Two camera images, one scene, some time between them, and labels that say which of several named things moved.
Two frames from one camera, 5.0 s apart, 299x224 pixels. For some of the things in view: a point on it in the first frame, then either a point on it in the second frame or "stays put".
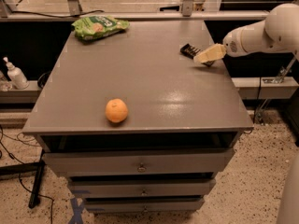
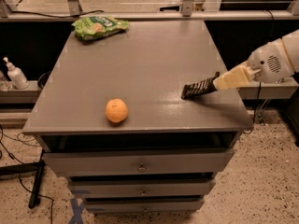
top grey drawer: (139, 161) stays put
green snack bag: (92, 27) stays put
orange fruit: (116, 110) stays put
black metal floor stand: (37, 166) stays put
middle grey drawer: (141, 189) stays put
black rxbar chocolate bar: (192, 52) → (199, 88)
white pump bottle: (16, 77) stays put
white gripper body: (232, 45) → (267, 61)
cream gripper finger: (211, 54) → (240, 77)
